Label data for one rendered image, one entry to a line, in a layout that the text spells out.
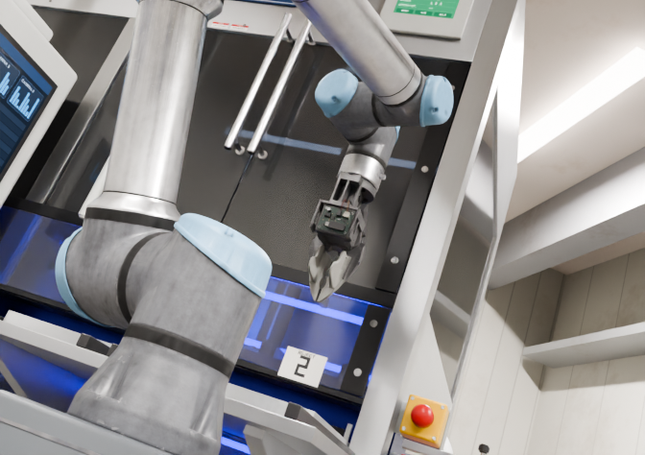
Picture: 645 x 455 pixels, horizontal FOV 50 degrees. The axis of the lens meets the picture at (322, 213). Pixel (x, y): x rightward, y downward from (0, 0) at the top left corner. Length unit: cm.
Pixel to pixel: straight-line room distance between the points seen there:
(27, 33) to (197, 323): 119
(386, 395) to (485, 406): 410
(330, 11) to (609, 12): 259
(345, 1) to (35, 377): 87
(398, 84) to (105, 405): 60
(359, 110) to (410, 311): 44
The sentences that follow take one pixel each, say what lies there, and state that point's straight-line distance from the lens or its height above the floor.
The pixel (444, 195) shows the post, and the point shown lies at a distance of 146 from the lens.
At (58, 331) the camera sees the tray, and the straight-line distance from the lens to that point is 128.
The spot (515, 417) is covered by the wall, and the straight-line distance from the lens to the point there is 552.
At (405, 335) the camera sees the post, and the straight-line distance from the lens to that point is 134.
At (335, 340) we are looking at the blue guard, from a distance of 136.
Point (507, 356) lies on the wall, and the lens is 553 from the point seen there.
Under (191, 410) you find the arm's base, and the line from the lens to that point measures 67.
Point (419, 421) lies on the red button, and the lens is 127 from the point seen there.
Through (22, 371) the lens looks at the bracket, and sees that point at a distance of 134.
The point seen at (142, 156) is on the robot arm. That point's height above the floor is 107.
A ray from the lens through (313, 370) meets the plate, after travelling 135.
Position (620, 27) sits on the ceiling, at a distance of 346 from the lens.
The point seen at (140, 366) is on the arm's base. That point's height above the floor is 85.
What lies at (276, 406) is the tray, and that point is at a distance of 108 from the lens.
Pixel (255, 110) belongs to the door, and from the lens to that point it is 169.
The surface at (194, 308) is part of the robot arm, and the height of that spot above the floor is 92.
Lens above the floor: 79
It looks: 22 degrees up
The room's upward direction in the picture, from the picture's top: 21 degrees clockwise
